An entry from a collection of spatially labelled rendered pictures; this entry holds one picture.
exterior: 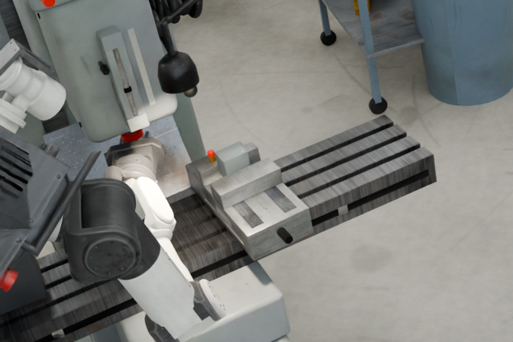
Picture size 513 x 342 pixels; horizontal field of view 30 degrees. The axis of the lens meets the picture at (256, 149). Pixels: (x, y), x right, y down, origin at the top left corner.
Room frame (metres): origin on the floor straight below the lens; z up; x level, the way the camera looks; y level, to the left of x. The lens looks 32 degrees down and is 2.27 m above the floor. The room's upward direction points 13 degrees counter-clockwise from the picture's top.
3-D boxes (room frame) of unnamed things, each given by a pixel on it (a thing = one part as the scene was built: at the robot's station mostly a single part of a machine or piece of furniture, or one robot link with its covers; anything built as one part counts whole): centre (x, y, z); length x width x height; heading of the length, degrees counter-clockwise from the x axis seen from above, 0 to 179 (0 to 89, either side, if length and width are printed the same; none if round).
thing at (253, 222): (1.79, 0.05, 1.04); 0.35 x 0.15 x 0.11; 19
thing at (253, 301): (1.76, 0.25, 0.84); 0.50 x 0.35 x 0.12; 16
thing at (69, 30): (1.77, 0.25, 1.47); 0.21 x 0.19 x 0.32; 106
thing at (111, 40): (1.65, 0.22, 1.45); 0.04 x 0.04 x 0.21; 16
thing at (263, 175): (1.76, 0.04, 1.07); 0.15 x 0.06 x 0.04; 109
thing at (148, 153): (1.67, 0.25, 1.23); 0.13 x 0.12 x 0.10; 87
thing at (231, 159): (1.82, 0.06, 1.10); 0.06 x 0.05 x 0.06; 109
